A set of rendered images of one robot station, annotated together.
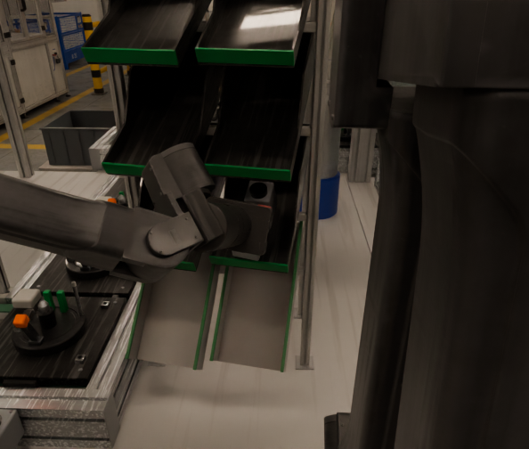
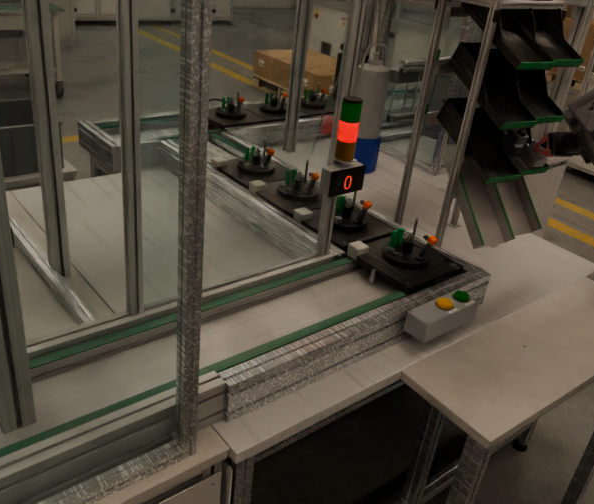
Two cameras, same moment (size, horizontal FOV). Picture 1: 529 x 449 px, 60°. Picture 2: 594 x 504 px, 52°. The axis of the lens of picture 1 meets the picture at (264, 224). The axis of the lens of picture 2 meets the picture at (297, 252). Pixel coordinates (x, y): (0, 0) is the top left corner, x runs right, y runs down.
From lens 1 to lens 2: 1.76 m
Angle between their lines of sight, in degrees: 38
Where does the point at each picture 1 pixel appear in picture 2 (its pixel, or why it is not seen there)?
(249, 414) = (506, 270)
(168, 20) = (516, 43)
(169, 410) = not seen: hidden behind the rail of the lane
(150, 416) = not seen: hidden behind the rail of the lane
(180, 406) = not seen: hidden behind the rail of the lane
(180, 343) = (489, 232)
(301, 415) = (523, 262)
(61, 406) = (473, 280)
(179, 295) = (476, 206)
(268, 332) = (517, 215)
